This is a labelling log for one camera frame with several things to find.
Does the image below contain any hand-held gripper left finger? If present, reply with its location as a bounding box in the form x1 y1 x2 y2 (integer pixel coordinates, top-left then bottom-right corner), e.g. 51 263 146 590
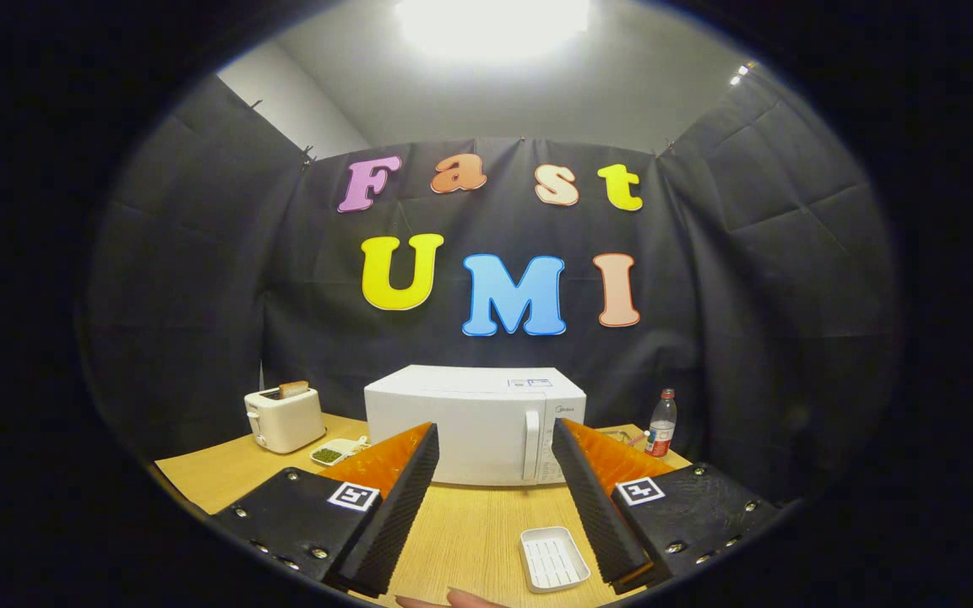
210 421 441 599

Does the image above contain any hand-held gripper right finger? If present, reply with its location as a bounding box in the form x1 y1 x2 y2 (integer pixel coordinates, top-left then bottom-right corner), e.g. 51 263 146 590
551 417 783 594

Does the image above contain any white toaster oven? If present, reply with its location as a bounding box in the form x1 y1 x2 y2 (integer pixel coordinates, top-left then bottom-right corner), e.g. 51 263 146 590
364 365 587 487

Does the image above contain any cream white toaster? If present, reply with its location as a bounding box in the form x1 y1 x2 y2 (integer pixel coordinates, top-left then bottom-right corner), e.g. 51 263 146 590
244 385 327 454

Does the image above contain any small white ribbed tray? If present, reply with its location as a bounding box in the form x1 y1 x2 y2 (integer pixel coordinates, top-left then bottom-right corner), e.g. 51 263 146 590
519 527 592 594

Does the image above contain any white divided bean dish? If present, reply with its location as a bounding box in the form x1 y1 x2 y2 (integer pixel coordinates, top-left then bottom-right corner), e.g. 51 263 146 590
310 437 371 467

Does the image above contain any clear red-label water bottle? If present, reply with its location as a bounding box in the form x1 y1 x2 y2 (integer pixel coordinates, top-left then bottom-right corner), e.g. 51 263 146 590
645 388 678 459

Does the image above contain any black backdrop cloth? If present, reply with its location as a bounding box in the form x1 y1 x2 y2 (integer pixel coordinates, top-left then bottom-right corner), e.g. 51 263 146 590
81 72 905 508

